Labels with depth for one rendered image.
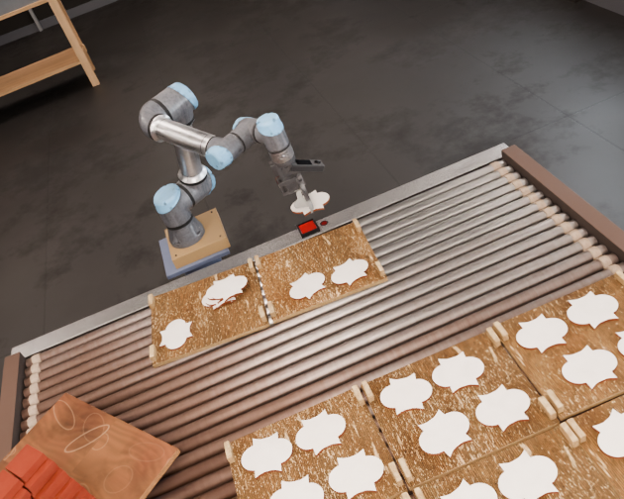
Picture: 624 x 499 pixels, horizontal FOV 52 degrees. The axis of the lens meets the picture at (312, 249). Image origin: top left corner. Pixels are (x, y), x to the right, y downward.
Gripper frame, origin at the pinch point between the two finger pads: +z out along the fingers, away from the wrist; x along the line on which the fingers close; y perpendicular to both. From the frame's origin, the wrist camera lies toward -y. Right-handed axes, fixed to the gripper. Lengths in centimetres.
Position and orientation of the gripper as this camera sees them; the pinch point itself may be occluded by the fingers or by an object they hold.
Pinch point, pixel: (309, 202)
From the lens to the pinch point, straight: 221.5
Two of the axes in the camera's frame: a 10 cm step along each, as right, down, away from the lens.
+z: 3.2, 7.1, 6.2
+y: -9.2, 4.0, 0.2
